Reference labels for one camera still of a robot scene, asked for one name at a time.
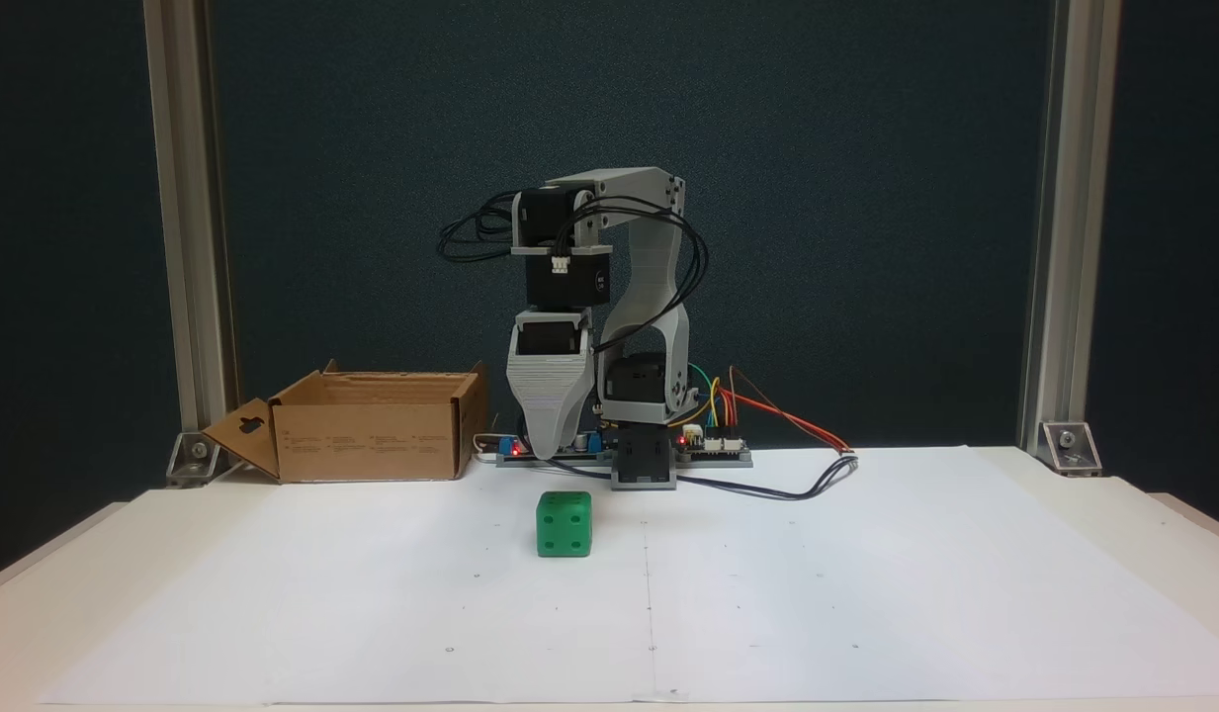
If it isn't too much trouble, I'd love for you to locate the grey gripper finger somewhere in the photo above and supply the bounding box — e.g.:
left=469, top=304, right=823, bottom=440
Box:
left=507, top=360, right=597, bottom=462

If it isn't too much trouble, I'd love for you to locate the green die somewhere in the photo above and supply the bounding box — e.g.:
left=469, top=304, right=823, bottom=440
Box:
left=536, top=490, right=593, bottom=559

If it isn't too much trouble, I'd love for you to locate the blue circuit board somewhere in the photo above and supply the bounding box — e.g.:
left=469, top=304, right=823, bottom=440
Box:
left=497, top=430, right=615, bottom=468

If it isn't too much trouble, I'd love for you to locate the circuit board with white connectors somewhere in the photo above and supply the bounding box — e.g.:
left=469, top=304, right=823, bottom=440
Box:
left=674, top=423, right=753, bottom=468

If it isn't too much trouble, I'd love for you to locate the open cardboard box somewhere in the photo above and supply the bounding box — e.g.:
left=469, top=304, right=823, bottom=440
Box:
left=202, top=360, right=489, bottom=485

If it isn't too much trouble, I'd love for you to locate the green jumper wire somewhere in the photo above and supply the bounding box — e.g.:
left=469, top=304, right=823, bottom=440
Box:
left=688, top=363, right=719, bottom=428

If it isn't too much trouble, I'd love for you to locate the black motor cable bundle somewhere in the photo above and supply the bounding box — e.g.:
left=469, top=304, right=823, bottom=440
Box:
left=437, top=188, right=711, bottom=359

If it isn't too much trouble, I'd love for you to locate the dark cable on table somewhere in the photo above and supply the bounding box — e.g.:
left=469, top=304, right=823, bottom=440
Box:
left=515, top=453, right=859, bottom=501

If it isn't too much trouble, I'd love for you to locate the orange jumper wire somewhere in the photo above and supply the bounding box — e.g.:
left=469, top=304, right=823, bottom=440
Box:
left=716, top=366, right=855, bottom=456

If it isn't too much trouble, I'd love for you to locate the metal corner bracket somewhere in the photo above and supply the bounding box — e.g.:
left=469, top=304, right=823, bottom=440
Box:
left=166, top=431, right=222, bottom=489
left=1039, top=421, right=1102, bottom=477

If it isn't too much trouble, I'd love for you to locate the aluminium frame post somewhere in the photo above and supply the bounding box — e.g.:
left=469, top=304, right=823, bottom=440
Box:
left=142, top=0, right=236, bottom=438
left=1017, top=0, right=1124, bottom=452

